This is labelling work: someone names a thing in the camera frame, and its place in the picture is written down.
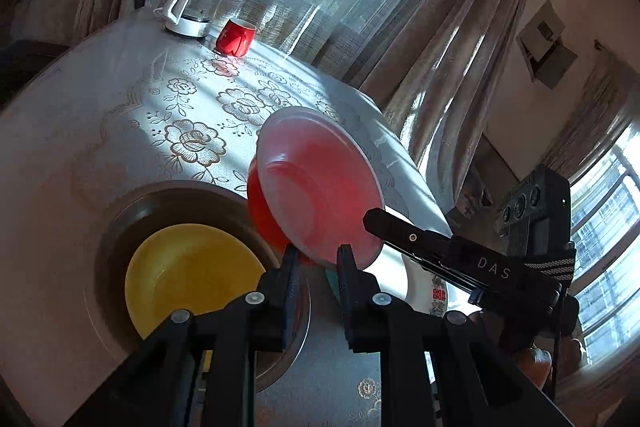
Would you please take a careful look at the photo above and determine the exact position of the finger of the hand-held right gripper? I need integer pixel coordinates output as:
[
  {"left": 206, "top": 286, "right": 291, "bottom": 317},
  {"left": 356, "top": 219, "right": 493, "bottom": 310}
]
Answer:
[
  {"left": 362, "top": 207, "right": 455, "bottom": 258},
  {"left": 400, "top": 252, "right": 482, "bottom": 304}
]

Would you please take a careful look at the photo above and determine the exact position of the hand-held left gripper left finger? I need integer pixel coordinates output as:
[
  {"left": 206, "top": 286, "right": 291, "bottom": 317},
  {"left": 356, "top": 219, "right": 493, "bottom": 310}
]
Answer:
[{"left": 65, "top": 243, "right": 302, "bottom": 427}]

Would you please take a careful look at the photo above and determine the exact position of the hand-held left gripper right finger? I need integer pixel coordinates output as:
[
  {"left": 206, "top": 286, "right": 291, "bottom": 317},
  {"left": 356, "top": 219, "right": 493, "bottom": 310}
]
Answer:
[{"left": 336, "top": 244, "right": 576, "bottom": 427}]

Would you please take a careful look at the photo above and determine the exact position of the red plastic bowl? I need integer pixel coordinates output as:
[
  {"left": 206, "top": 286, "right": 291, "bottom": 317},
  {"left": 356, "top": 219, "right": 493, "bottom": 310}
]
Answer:
[{"left": 247, "top": 107, "right": 385, "bottom": 269}]

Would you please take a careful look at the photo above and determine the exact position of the yellow plastic bowl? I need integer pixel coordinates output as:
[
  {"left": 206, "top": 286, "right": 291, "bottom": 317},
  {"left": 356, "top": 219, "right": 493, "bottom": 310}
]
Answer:
[{"left": 124, "top": 223, "right": 268, "bottom": 341}]

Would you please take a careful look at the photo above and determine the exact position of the large steel bowl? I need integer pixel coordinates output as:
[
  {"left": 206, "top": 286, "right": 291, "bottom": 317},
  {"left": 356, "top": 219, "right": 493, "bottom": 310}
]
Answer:
[{"left": 82, "top": 181, "right": 312, "bottom": 395}]

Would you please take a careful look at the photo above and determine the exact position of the person's right hand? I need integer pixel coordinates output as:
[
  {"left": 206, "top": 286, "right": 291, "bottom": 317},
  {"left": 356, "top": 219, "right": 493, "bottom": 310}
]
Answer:
[{"left": 515, "top": 338, "right": 586, "bottom": 390}]

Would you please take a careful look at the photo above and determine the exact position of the side barred window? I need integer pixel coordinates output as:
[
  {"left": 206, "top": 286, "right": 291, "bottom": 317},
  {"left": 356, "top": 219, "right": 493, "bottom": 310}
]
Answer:
[{"left": 570, "top": 132, "right": 640, "bottom": 360}]

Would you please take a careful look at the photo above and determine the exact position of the floral lace tablecloth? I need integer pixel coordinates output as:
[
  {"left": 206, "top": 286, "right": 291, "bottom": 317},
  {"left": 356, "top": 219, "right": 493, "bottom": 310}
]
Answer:
[{"left": 0, "top": 7, "right": 453, "bottom": 427}]

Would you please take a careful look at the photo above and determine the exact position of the red mug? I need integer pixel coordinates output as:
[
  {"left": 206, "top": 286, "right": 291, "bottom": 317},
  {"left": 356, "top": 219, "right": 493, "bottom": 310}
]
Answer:
[{"left": 215, "top": 18, "right": 258, "bottom": 57}]

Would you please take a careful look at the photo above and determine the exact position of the white glass electric kettle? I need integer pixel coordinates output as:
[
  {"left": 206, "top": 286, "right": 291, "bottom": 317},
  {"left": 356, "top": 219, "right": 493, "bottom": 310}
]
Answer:
[{"left": 154, "top": 0, "right": 231, "bottom": 38}]

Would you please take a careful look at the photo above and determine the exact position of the grey wall panel box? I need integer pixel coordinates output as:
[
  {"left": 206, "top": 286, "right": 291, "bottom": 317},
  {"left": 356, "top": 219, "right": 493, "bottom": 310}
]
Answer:
[{"left": 517, "top": 0, "right": 582, "bottom": 90}]

